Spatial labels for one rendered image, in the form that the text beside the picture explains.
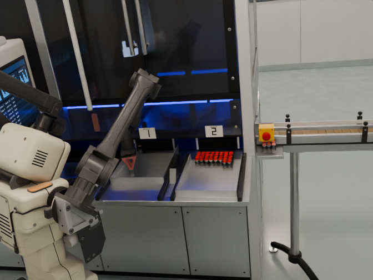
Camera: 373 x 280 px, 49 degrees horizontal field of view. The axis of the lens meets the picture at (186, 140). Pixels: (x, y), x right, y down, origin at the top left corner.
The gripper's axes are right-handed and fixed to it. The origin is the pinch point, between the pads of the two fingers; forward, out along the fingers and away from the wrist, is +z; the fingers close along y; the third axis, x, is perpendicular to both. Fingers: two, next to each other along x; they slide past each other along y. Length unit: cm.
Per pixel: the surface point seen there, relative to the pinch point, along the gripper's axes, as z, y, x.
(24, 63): -51, 19, 42
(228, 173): 6.5, -10.8, -44.3
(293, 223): 57, 13, -83
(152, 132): -9.0, 16.4, -11.9
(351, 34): 30, 408, -313
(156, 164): 5.5, 9.1, -11.4
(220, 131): -8.0, 6.5, -44.7
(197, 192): 4.8, -26.4, -27.8
